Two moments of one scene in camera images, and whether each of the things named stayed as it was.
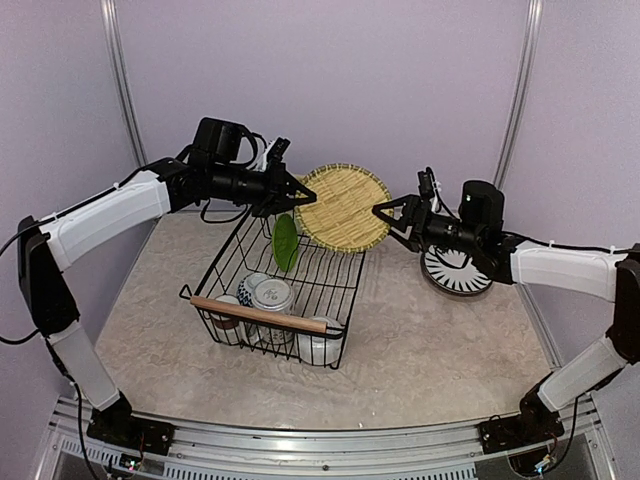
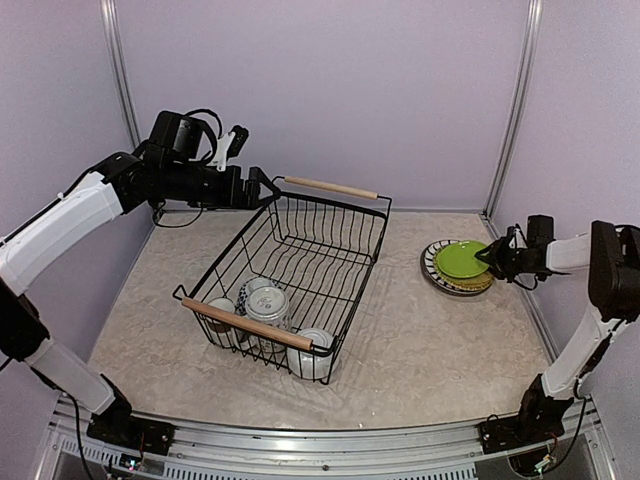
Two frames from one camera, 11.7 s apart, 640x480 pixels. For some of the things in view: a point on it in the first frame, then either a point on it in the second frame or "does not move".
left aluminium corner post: [122, 80] does not move
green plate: [285, 241] -> [458, 259]
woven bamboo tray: [341, 217] -> [470, 283]
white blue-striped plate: [453, 280] does not move
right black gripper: [413, 206] -> [497, 248]
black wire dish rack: [267, 285] does not move
